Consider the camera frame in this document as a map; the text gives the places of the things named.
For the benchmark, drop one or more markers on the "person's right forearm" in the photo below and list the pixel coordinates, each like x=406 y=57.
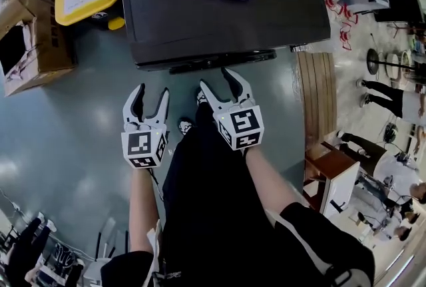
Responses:
x=269 y=179

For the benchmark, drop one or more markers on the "person's black clothing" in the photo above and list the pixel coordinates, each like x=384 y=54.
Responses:
x=213 y=195

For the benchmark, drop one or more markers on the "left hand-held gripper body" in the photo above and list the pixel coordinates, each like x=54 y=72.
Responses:
x=139 y=146

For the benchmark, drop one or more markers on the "pale pink cloth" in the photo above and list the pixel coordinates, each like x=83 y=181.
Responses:
x=30 y=46

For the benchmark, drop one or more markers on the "white round stool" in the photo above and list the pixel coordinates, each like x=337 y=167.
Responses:
x=394 y=67

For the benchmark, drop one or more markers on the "person's left forearm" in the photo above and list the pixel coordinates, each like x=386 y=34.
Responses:
x=143 y=209

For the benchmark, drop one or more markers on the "wooden slatted platform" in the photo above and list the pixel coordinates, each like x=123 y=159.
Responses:
x=316 y=96

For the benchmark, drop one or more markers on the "open cardboard box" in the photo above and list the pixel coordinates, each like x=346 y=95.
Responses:
x=50 y=56

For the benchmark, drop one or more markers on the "white cabinet with wooden top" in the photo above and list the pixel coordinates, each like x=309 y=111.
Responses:
x=339 y=185

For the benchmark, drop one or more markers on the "black round-base stand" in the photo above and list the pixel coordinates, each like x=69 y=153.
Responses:
x=373 y=61

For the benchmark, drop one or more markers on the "person's left shoe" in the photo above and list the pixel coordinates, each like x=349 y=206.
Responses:
x=184 y=126

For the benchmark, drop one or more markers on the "white pull-out drawer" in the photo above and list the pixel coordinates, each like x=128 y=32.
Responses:
x=156 y=63

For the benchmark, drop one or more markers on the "black washing machine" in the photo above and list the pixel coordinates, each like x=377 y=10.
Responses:
x=216 y=26

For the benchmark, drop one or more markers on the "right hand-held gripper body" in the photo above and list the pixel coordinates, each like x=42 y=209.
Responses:
x=241 y=122

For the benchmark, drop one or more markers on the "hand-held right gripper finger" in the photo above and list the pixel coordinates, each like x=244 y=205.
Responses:
x=246 y=92
x=214 y=102

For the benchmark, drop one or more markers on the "person's shoe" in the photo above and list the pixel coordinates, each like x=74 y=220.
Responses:
x=200 y=96
x=184 y=126

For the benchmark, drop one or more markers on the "black flat monitor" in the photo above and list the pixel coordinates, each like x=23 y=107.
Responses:
x=399 y=9

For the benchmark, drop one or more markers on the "black printed bag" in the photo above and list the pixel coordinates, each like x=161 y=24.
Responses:
x=66 y=259

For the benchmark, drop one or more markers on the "person's right shoe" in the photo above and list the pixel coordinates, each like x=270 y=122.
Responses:
x=200 y=96

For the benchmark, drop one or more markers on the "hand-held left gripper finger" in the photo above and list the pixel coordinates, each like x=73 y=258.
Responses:
x=131 y=109
x=163 y=109

